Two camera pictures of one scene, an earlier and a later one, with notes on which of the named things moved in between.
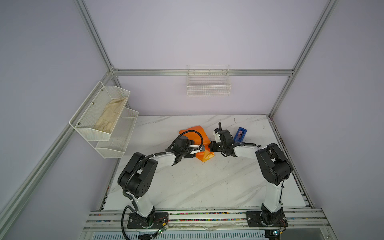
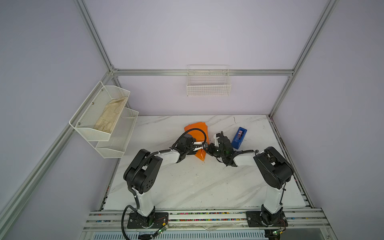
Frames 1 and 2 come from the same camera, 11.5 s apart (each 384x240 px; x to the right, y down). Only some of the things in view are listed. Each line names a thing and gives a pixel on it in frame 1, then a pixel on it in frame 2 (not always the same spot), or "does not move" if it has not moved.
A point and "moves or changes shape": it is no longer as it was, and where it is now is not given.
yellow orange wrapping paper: (207, 154) moves or changes shape
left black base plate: (155, 220) does not move
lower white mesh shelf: (115, 147) does not move
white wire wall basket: (208, 80) does not move
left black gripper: (189, 156) does not move
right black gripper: (211, 150) -> (209, 148)
